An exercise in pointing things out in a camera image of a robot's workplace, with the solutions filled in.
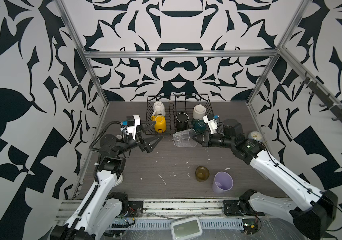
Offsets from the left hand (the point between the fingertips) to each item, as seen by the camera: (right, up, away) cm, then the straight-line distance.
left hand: (159, 126), depth 61 cm
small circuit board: (+42, -47, +10) cm, 64 cm away
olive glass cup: (+22, -28, +23) cm, 42 cm away
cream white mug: (-3, +9, +40) cm, 41 cm away
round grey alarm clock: (+59, -8, +35) cm, 69 cm away
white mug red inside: (+24, +8, +41) cm, 48 cm away
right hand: (+15, -5, +8) cm, 18 cm away
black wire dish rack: (+6, +6, +45) cm, 45 cm away
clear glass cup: (+12, -6, +12) cm, 18 cm away
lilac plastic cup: (+32, -30, +17) cm, 47 cm away
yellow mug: (-2, -2, +34) cm, 34 cm away
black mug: (+11, +1, +33) cm, 35 cm away
